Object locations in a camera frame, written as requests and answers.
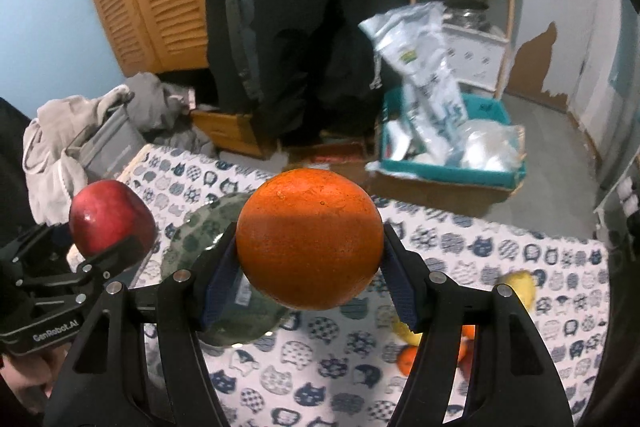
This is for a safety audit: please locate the black hanging jacket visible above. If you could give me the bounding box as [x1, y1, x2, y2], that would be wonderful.
[205, 0, 413, 148]

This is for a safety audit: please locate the grey hoodie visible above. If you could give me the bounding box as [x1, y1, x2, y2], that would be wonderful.
[125, 72, 221, 158]

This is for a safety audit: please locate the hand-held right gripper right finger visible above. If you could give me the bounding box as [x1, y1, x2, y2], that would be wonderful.
[380, 222, 576, 427]

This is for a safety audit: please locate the clear plastic bag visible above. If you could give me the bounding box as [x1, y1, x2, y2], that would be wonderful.
[457, 119, 523, 172]

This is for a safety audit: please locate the silver printed bag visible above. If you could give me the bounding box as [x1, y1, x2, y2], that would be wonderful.
[359, 2, 471, 168]

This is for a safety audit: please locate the white shoe rack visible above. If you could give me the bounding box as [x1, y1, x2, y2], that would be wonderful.
[592, 167, 640, 253]

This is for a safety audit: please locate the pile of grey clothes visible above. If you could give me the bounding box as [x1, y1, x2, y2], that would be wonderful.
[22, 87, 136, 228]

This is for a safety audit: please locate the teal plastic basket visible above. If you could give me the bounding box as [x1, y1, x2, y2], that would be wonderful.
[377, 87, 528, 190]

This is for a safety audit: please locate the grey storage bin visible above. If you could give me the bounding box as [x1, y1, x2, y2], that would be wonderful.
[65, 107, 151, 182]

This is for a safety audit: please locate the wooden drawer box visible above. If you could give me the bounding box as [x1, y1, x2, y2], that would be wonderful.
[190, 107, 281, 160]

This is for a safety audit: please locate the large orange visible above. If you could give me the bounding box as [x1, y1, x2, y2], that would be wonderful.
[235, 168, 386, 311]

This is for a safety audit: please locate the small tangerine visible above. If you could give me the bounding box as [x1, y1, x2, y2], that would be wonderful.
[396, 345, 421, 378]
[457, 324, 476, 362]

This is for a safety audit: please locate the yellow lemon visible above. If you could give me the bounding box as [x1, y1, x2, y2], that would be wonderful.
[497, 271, 538, 313]

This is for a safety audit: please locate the metal steamer pot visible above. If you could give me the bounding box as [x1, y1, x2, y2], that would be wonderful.
[442, 1, 493, 28]

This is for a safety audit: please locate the white drawer cabinet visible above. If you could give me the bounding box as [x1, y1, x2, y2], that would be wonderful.
[442, 24, 508, 90]

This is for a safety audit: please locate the cat print blanket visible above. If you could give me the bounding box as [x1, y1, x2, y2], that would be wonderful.
[65, 144, 611, 427]

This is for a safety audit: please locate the green mottled plate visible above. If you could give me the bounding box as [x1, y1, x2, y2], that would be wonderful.
[160, 192, 296, 348]

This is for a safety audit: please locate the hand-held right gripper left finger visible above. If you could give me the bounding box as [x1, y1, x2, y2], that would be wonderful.
[44, 222, 251, 427]

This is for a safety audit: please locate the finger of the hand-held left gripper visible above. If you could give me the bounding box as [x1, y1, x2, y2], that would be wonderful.
[0, 225, 74, 281]
[16, 234, 157, 306]

